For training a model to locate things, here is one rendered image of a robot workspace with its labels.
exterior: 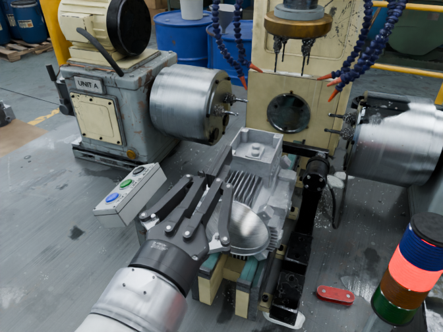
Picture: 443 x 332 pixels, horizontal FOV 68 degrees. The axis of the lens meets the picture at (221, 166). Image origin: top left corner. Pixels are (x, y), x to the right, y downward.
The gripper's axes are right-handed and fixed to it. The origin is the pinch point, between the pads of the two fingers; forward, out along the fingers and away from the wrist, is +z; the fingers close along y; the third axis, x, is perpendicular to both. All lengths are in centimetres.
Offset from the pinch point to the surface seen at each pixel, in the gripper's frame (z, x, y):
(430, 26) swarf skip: 438, 132, -100
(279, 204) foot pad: 9.5, 16.9, -8.3
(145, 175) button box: 7.6, 16.4, 21.8
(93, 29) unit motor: 45, 2, 59
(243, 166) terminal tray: 13.5, 12.9, 0.7
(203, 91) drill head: 43, 16, 23
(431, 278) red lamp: -4.3, 7.5, -31.4
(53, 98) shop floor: 186, 151, 277
